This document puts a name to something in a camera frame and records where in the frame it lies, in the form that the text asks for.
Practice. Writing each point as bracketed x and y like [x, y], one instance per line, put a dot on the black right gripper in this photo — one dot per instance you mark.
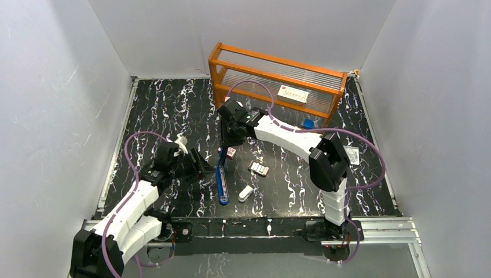
[225, 139]

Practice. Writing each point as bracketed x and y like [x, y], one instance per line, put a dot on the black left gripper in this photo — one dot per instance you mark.
[192, 161]

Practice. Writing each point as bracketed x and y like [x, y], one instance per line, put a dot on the red white staple box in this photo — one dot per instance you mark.
[230, 153]

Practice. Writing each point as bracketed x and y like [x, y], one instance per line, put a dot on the staple strips tray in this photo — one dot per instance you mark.
[258, 169]

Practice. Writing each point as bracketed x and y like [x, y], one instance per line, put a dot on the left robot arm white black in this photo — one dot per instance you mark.
[104, 249]

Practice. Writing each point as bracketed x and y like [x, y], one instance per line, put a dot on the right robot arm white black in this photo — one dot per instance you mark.
[327, 159]

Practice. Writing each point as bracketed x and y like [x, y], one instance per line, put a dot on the orange wooden shelf rack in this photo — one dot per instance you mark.
[237, 71]

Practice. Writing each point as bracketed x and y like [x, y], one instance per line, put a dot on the white cardboard box red labels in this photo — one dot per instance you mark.
[292, 95]

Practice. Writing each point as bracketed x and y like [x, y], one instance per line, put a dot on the small blue box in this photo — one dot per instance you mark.
[308, 124]

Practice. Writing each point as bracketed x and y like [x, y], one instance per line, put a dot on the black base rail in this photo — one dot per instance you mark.
[266, 235]

